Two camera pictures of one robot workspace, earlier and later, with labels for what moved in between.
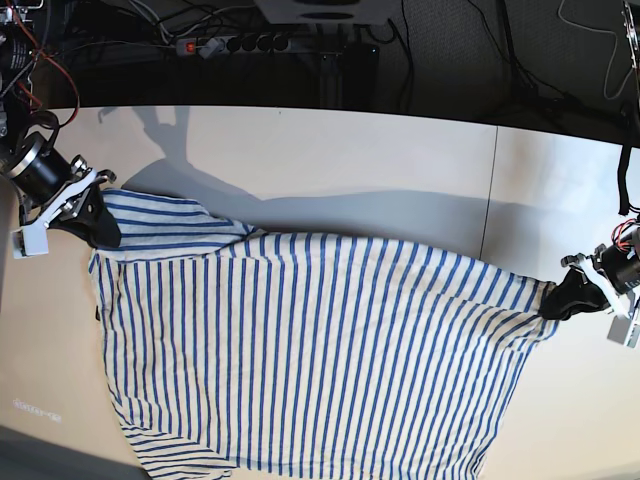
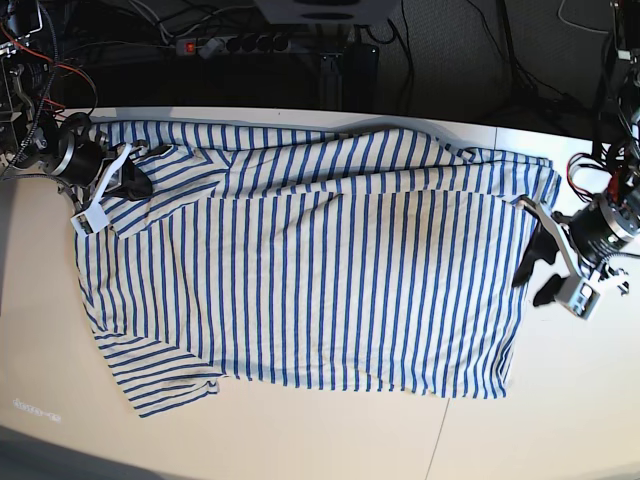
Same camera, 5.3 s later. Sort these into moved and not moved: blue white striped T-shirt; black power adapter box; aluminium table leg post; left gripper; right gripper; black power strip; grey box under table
Moved: right gripper; blue white striped T-shirt; left gripper
Not moved: black power adapter box; aluminium table leg post; black power strip; grey box under table
